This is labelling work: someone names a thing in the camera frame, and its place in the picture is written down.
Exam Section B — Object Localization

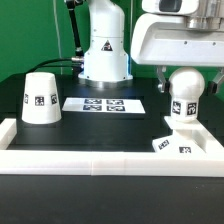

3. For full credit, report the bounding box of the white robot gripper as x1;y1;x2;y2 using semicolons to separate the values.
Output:
131;13;224;94

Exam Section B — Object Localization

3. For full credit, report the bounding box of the white lamp bulb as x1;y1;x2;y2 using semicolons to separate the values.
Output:
169;67;205;123

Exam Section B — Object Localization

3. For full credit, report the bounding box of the white lamp base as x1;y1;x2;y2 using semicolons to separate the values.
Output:
151;115;207;155

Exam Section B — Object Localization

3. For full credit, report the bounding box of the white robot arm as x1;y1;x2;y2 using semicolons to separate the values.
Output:
83;0;224;88

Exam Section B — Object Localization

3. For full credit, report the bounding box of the white lamp shade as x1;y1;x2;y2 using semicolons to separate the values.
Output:
22;72;61;124

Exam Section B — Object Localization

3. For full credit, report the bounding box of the white marker tag sheet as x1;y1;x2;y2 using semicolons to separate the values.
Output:
62;97;145;114

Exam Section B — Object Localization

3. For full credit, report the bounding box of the white U-shaped fence frame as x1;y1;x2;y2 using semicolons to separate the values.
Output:
0;118;224;177

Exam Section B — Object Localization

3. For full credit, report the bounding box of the black cable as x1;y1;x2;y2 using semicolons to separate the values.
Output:
29;58;84;73

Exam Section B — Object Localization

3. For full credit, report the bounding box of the black camera stand pole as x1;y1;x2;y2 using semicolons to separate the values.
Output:
64;0;84;57

